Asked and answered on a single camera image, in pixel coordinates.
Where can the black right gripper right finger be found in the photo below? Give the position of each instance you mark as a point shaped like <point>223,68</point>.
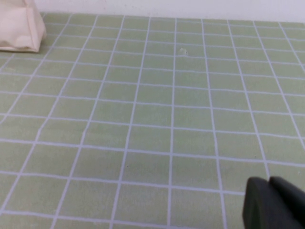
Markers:
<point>290,195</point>

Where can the green grid cutting mat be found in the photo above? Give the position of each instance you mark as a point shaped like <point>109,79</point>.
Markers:
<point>152,124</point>

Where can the cream fabric pencil case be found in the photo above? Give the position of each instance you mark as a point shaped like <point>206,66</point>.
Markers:
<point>19,31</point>

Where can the small pale debris scrap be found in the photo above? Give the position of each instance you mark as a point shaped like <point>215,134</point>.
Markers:
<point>183,51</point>

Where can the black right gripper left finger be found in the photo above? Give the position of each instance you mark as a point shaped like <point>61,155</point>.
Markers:
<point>262,210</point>

